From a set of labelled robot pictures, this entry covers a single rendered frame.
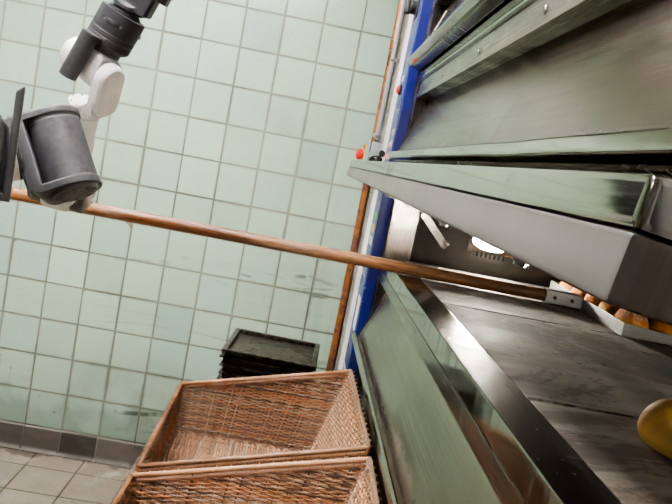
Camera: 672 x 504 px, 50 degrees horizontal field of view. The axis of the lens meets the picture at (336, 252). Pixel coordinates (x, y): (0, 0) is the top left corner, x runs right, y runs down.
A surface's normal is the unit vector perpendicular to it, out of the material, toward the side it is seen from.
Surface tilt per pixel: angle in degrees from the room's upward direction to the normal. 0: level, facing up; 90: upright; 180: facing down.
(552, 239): 82
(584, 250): 82
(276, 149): 90
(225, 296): 90
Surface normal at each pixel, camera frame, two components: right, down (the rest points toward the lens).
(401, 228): 0.04, 0.13
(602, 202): -0.95, -0.32
